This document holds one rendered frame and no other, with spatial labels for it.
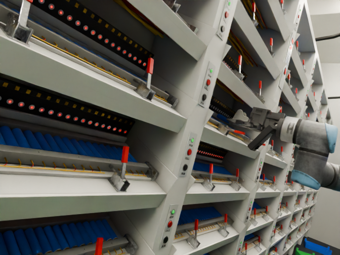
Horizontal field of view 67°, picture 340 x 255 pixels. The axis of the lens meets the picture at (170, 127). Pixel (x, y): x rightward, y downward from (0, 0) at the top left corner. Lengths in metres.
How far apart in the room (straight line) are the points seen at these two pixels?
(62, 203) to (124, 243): 0.29
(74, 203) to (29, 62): 0.24
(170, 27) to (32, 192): 0.42
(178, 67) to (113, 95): 0.31
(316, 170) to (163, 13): 0.67
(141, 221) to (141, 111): 0.32
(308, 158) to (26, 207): 0.80
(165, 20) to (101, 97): 0.23
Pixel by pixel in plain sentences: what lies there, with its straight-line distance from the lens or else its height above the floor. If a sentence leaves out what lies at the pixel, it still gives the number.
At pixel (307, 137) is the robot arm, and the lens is 0.96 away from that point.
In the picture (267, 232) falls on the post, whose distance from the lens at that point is 2.05.
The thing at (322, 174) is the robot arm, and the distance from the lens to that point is 0.97.
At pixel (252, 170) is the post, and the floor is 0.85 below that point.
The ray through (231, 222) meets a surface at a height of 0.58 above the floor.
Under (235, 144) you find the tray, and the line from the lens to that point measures 1.02.
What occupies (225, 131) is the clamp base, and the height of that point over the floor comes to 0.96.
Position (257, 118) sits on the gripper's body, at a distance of 1.01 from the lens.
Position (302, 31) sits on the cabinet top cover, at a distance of 1.93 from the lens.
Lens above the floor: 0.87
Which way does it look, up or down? 3 degrees up
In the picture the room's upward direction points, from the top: 15 degrees clockwise
